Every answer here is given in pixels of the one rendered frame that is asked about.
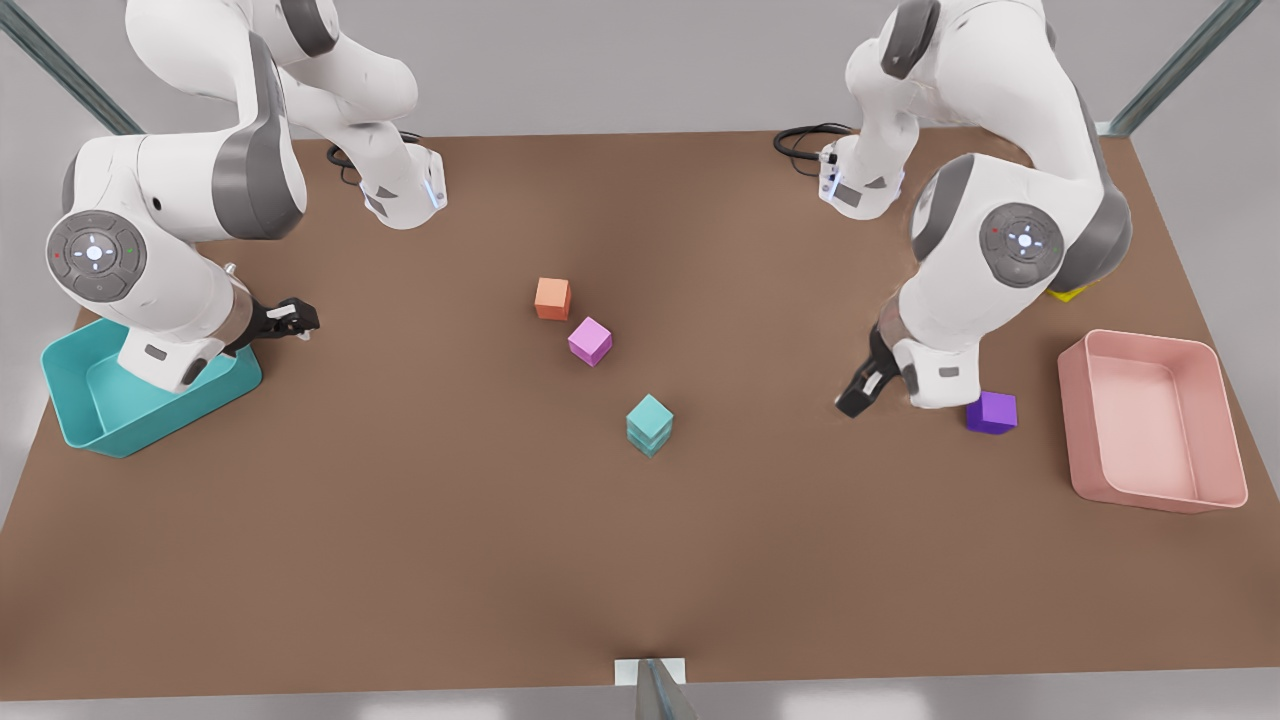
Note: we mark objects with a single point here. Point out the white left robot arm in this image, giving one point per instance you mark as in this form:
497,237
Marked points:
1010,260

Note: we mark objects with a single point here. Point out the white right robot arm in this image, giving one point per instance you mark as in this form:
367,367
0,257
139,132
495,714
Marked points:
180,190

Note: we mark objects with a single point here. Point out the purple cube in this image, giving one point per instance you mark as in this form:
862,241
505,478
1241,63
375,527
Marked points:
993,412

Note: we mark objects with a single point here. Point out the teal plastic bin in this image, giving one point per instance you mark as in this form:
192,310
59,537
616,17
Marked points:
90,415

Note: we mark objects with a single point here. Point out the light teal cube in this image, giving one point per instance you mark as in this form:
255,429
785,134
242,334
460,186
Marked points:
650,446
650,415

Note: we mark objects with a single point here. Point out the yellow cube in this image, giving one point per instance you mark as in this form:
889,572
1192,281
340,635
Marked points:
1066,294

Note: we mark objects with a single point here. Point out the orange cube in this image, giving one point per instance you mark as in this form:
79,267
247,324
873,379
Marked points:
552,297

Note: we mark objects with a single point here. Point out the pink cube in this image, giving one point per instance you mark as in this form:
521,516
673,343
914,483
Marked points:
590,340

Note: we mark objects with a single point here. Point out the pink plastic bin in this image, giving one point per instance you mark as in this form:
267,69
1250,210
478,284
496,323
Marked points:
1150,425

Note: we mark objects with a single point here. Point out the silver frame post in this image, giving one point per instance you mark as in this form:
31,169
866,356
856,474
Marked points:
65,68
662,695
1185,65

